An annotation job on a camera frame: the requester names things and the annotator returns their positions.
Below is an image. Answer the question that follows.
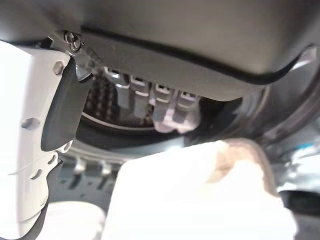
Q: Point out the cream wicker laundry basket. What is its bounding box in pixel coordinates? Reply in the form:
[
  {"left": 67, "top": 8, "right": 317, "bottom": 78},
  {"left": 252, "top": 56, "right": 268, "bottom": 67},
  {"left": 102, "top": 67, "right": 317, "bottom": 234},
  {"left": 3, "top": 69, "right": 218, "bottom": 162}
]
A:
[{"left": 101, "top": 137, "right": 300, "bottom": 240}]

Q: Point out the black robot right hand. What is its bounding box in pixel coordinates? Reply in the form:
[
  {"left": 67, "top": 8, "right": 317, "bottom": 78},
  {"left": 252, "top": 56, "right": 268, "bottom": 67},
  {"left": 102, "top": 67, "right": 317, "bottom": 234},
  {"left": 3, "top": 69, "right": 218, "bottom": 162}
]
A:
[{"left": 0, "top": 0, "right": 320, "bottom": 240}]

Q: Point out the grey front-load washing machine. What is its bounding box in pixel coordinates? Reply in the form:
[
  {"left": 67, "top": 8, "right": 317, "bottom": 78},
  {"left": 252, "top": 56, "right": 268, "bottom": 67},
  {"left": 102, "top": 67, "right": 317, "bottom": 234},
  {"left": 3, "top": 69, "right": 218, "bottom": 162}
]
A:
[{"left": 56, "top": 47, "right": 320, "bottom": 201}]

